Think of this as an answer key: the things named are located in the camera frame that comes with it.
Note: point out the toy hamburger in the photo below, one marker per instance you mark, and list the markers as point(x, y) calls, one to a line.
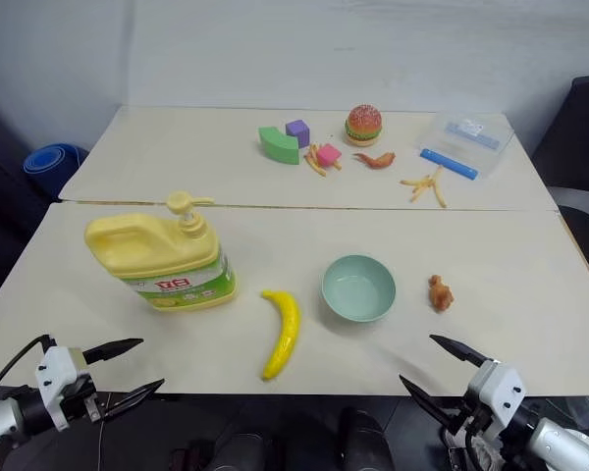
point(363, 125)

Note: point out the purple foam cube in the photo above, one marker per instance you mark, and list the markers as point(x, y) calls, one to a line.
point(297, 131)

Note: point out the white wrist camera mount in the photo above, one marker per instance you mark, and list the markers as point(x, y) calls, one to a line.
point(498, 387)
point(56, 365)

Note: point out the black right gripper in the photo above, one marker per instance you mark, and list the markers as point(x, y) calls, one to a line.
point(471, 422)

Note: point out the yellow detergent bottle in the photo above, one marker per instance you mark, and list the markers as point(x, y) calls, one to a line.
point(167, 260)

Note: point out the orange toy chicken wing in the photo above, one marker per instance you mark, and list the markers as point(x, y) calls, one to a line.
point(378, 159)

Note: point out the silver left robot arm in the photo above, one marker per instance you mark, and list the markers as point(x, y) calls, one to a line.
point(10, 414)

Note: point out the dark rounded shape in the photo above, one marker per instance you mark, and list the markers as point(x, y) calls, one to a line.
point(245, 451)
point(365, 439)

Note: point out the yellow toy fries pile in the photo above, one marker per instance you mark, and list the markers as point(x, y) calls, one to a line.
point(315, 162)
point(429, 186)

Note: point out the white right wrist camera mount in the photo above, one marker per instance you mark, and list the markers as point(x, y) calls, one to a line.
point(498, 387)

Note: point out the pink foam cube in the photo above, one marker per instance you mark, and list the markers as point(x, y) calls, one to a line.
point(328, 154)

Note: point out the green curved foam block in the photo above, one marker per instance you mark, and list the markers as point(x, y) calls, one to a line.
point(277, 144)

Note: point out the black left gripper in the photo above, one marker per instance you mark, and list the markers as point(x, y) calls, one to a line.
point(81, 397)

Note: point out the teal bowl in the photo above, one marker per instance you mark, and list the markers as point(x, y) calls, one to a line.
point(358, 287)

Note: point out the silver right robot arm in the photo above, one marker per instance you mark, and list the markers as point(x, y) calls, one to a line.
point(562, 444)

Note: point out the yellow toy banana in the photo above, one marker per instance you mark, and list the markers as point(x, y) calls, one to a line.
point(287, 329)

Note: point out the clear zip bag blue strip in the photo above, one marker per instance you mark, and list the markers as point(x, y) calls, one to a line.
point(464, 142)

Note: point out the brown toy fried chicken piece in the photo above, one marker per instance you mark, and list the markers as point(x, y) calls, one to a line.
point(441, 293)

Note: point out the blue rolled mat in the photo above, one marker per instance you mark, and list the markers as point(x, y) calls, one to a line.
point(51, 158)

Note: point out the black chair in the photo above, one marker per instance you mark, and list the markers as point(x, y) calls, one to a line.
point(581, 147)

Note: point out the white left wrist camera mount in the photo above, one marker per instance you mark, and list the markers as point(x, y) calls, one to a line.
point(56, 365)

